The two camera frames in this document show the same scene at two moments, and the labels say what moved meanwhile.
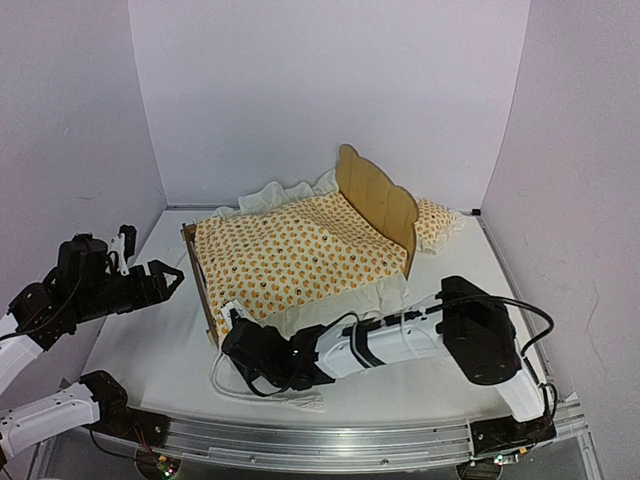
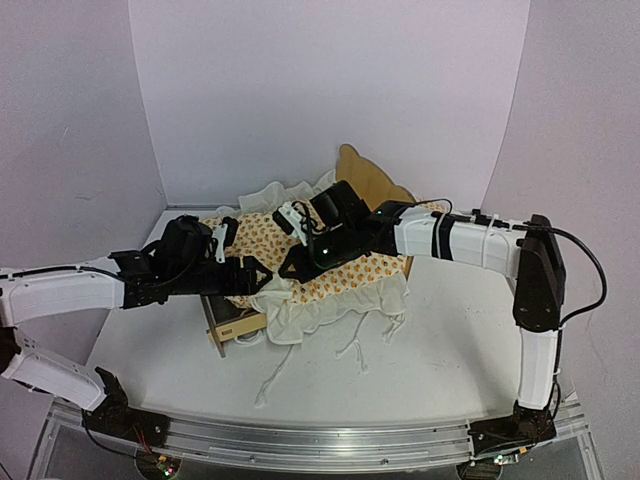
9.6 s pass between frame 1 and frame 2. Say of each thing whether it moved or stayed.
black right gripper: moved
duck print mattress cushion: moved
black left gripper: moved
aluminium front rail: stayed
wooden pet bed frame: stayed
